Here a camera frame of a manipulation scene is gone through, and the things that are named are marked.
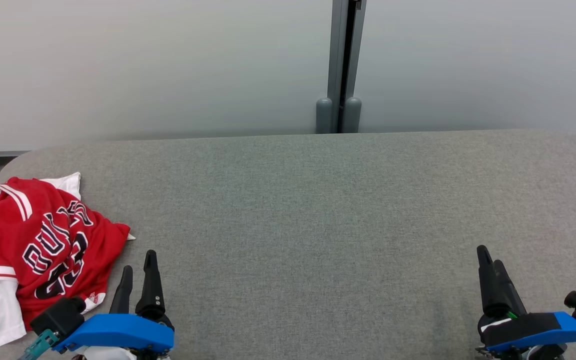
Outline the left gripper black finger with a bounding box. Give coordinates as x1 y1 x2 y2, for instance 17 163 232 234
135 250 166 321
109 265 134 315

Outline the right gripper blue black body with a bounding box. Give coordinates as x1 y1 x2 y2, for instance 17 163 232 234
477 311 576 360

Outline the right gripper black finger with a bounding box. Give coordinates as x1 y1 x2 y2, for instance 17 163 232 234
494 259 528 315
477 245 509 315

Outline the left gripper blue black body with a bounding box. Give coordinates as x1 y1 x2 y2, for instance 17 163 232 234
53 302 175 360

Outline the red basketball shorts white trim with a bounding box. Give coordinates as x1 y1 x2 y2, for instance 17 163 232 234
18 272 114 331

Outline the grey fabric upholstered platform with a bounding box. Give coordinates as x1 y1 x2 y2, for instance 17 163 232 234
0 129 576 360

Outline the black cable with teal plug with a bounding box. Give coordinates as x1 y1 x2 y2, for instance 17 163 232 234
18 330 60 360

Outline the grey cylindrical post foot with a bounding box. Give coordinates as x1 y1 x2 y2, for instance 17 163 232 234
342 97 362 134
315 97 334 134

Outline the grey partition post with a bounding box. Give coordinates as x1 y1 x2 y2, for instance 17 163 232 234
327 0 367 134

